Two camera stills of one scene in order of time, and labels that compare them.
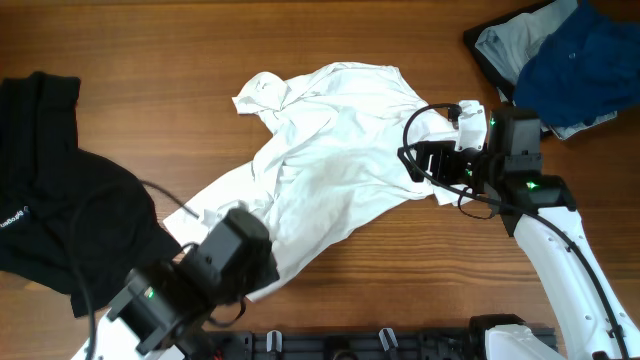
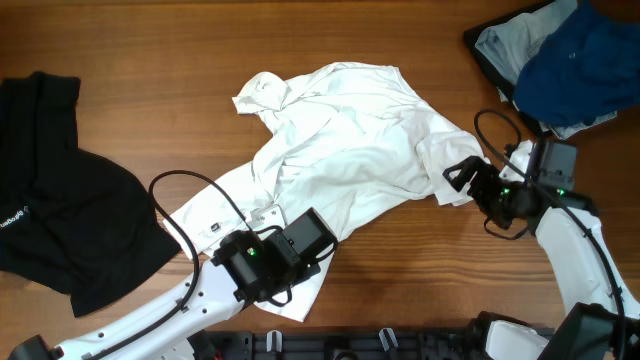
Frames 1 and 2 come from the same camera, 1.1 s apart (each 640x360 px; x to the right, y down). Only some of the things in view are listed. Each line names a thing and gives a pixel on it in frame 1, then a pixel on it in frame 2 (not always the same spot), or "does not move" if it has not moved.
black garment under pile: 507,86 does not move
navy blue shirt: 585,69 does not move
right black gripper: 442,150 -> 477,191
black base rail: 348,345 does not move
